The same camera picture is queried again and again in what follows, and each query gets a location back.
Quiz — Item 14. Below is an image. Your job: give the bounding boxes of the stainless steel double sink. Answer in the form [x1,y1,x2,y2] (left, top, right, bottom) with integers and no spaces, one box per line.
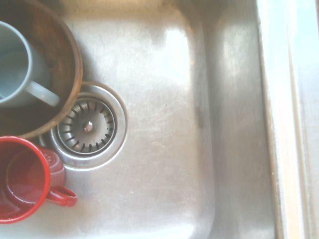
[0,0,319,239]

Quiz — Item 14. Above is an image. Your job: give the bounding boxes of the steel sink drain strainer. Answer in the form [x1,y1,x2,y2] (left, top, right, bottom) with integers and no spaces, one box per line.
[38,81,129,171]

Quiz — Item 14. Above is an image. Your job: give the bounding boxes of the brown wooden bowl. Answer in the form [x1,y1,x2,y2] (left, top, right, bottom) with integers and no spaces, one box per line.
[0,0,83,139]

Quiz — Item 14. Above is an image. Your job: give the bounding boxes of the red ceramic mug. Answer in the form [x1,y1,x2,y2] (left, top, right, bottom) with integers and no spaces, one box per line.
[0,135,78,225]

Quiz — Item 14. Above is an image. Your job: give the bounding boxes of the grey ceramic mug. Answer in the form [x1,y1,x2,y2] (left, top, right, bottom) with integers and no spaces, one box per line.
[0,21,61,108]

